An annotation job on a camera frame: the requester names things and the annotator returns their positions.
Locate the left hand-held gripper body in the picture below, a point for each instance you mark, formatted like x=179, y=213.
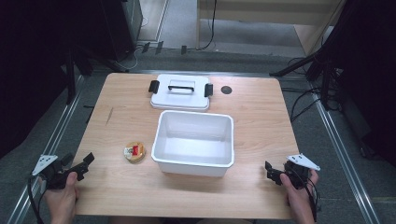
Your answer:
x=49, y=169

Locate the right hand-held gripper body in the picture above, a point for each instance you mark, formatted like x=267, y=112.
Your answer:
x=299, y=172

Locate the round gold tin can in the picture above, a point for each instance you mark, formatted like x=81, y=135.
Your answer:
x=134, y=152

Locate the white plastic storage box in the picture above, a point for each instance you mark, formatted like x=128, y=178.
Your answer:
x=193, y=140

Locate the person's right hand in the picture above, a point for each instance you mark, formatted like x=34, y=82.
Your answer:
x=300, y=202

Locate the person's left hand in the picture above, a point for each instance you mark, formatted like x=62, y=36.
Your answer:
x=62, y=202

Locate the black metal stand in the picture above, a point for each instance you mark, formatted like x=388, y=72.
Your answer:
x=71, y=81

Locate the black round table grommet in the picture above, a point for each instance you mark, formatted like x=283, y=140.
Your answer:
x=226, y=90

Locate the black curtain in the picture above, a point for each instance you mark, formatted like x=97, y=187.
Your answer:
x=31, y=62
x=373, y=62

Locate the black tripod stand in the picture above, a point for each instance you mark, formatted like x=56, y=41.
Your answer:
x=295, y=65

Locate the black cabinet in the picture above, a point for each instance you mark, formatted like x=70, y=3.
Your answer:
x=121, y=28

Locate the beige wooden platform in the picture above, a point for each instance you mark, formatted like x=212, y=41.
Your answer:
x=249, y=9

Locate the metal floor rail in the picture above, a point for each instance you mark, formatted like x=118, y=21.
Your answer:
x=59, y=127
x=336, y=140

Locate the small black floor bracket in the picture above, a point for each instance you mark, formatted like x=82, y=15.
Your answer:
x=159, y=47
x=184, y=49

